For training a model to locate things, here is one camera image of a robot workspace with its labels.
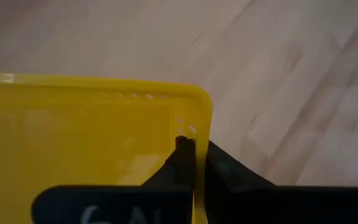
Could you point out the yellow plastic basket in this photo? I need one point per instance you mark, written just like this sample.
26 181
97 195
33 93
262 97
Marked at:
73 133

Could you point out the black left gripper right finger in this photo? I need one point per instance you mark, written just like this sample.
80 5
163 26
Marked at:
228 186

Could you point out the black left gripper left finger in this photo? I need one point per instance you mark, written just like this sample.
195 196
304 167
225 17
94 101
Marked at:
179 180

